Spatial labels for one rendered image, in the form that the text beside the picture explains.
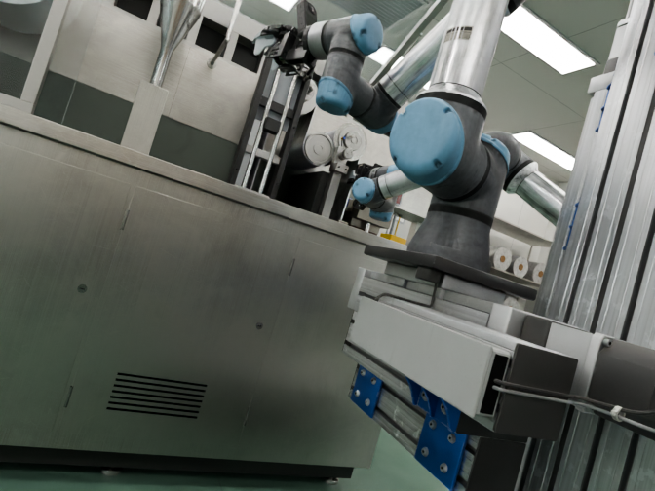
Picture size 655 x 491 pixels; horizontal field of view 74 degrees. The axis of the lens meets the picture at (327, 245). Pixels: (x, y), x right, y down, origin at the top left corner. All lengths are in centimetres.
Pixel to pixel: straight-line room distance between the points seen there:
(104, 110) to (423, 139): 143
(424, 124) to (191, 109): 136
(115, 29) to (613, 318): 180
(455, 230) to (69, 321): 98
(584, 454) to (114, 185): 114
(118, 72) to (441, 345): 166
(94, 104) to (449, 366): 166
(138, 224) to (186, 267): 17
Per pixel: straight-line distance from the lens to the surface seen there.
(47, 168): 128
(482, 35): 77
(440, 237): 76
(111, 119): 189
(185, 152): 189
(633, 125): 85
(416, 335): 53
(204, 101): 193
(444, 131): 66
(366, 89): 94
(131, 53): 194
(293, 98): 157
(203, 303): 131
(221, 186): 126
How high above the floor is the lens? 76
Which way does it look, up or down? 2 degrees up
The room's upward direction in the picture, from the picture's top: 17 degrees clockwise
